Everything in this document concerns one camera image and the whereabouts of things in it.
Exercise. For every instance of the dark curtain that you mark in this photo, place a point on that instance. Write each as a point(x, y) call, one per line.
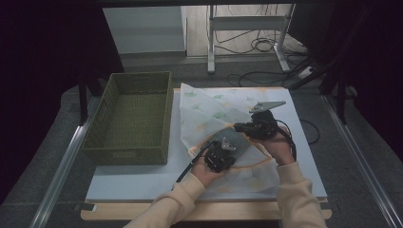
point(38, 79)
point(374, 63)

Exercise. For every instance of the white cabinet panel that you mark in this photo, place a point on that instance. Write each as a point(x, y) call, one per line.
point(142, 28)

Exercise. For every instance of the black stand leg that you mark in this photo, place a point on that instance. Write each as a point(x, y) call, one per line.
point(83, 101)
point(341, 104)

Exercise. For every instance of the white leaf-print laundry bag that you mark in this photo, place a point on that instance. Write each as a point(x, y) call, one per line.
point(202, 117)

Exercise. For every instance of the person's right hand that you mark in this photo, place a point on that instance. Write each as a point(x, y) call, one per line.
point(280, 148)

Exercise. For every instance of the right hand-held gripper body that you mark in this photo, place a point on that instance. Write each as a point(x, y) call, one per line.
point(264, 126)

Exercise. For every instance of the white power strip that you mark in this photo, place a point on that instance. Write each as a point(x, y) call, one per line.
point(305, 72)

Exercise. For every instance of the aluminium rail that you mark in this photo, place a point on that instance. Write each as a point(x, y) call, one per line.
point(60, 177)
point(364, 164)

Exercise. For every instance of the white table cover sheet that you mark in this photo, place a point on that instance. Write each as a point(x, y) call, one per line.
point(297, 120)

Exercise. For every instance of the person's left hand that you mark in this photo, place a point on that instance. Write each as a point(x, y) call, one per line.
point(204, 174)

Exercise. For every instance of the green woven basket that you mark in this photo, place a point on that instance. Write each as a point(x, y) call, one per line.
point(133, 126)

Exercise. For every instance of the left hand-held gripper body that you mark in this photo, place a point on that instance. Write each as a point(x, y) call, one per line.
point(220, 160)

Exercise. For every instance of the white metal stand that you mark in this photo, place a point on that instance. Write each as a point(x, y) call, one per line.
point(210, 47)

